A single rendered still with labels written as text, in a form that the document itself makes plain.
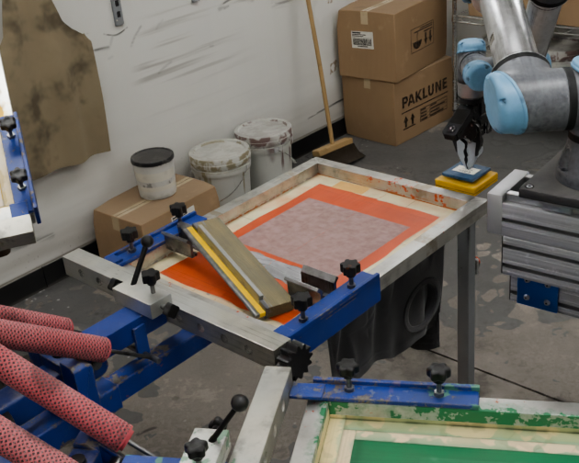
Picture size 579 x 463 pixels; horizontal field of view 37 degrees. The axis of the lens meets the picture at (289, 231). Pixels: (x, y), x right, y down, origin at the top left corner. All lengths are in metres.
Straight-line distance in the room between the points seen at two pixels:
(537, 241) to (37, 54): 2.63
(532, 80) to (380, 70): 3.57
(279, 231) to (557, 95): 0.91
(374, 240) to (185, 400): 1.35
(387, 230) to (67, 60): 2.14
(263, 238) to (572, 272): 0.81
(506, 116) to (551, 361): 1.89
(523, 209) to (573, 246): 0.12
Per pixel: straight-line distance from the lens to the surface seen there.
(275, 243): 2.22
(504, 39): 1.78
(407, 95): 5.31
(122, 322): 1.82
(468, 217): 2.24
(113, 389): 1.86
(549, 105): 1.65
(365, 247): 2.16
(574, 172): 1.73
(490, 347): 3.47
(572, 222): 1.77
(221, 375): 3.41
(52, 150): 4.04
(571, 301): 1.91
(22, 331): 1.60
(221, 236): 2.09
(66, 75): 3.99
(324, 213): 2.35
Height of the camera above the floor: 1.98
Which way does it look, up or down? 27 degrees down
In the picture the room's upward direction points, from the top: 6 degrees counter-clockwise
